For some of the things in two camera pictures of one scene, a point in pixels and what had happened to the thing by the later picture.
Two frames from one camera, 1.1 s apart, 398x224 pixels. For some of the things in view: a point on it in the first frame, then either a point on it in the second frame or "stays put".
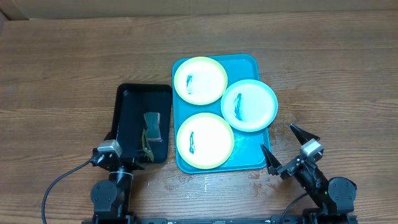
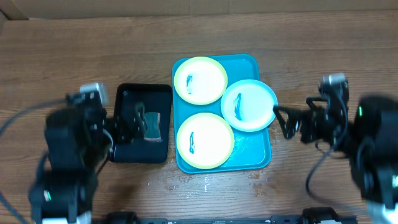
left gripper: (144, 157) → (136, 124)
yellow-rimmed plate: (201, 81) stays put
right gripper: (273, 163) → (311, 121)
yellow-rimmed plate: (205, 140) stays put
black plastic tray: (134, 100) stays put
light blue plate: (249, 105) stays put
